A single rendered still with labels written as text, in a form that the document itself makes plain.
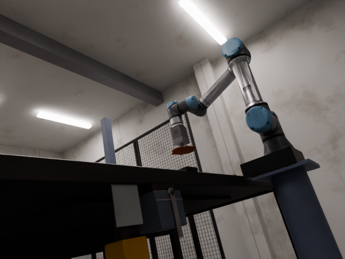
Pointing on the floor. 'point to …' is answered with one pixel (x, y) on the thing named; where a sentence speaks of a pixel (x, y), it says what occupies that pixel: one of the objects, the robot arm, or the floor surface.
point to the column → (302, 210)
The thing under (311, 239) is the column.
